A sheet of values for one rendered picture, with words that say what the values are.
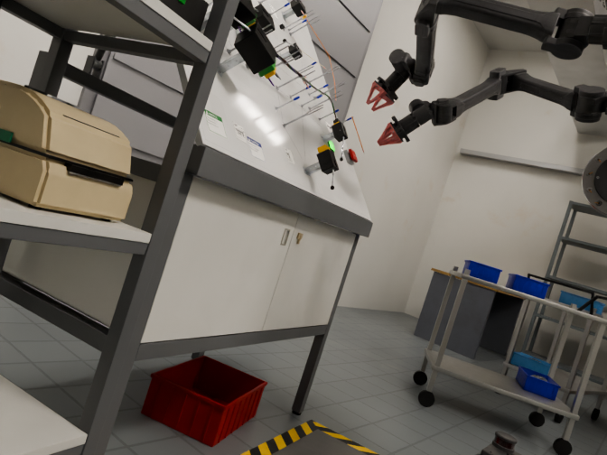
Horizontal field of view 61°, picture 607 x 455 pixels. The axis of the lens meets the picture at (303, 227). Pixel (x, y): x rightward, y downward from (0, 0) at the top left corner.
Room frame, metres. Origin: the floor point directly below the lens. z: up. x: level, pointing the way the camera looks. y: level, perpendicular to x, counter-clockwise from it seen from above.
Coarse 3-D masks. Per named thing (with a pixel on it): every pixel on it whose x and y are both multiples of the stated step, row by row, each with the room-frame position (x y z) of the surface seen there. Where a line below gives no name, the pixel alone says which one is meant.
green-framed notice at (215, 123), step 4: (204, 112) 1.16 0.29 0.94; (208, 112) 1.18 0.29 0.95; (208, 116) 1.17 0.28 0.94; (212, 116) 1.19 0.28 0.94; (216, 116) 1.21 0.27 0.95; (208, 120) 1.16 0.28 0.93; (212, 120) 1.18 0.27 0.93; (216, 120) 1.20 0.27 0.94; (220, 120) 1.22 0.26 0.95; (208, 124) 1.16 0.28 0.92; (212, 124) 1.18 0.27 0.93; (216, 124) 1.19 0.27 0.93; (220, 124) 1.21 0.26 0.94; (212, 128) 1.17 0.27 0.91; (216, 128) 1.18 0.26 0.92; (220, 128) 1.20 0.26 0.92; (224, 128) 1.22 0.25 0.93; (212, 132) 1.16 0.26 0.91; (216, 132) 1.18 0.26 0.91; (220, 132) 1.20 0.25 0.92; (224, 132) 1.21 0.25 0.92; (224, 136) 1.21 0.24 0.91
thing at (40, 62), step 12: (36, 60) 1.38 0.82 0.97; (36, 72) 1.38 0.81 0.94; (72, 72) 1.44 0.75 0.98; (84, 72) 1.48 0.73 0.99; (96, 72) 1.53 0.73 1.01; (36, 84) 1.37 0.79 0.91; (84, 84) 1.49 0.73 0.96; (96, 84) 1.52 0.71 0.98; (108, 84) 1.56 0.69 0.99; (108, 96) 1.57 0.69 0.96; (120, 96) 1.61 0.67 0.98; (132, 96) 1.65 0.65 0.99; (132, 108) 1.68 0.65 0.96; (144, 108) 1.70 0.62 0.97; (156, 108) 1.75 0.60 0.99; (156, 120) 1.79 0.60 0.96; (168, 120) 1.81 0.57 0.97
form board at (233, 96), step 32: (256, 0) 1.84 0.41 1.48; (288, 32) 2.08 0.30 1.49; (224, 96) 1.29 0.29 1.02; (256, 96) 1.49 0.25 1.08; (288, 96) 1.77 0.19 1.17; (256, 128) 1.40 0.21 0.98; (288, 128) 1.64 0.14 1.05; (320, 128) 1.97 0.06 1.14; (256, 160) 1.32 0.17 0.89; (320, 192) 1.69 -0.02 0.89; (352, 192) 2.05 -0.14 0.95
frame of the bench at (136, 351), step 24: (144, 168) 1.17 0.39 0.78; (168, 240) 1.14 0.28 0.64; (0, 288) 1.32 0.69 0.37; (24, 288) 1.30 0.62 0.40; (48, 312) 1.23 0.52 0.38; (72, 312) 1.23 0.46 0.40; (144, 312) 1.13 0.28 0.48; (96, 336) 1.16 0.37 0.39; (216, 336) 1.42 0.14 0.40; (240, 336) 1.53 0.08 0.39; (264, 336) 1.67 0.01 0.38; (288, 336) 1.83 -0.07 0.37; (312, 360) 2.15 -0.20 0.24; (120, 384) 1.13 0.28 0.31
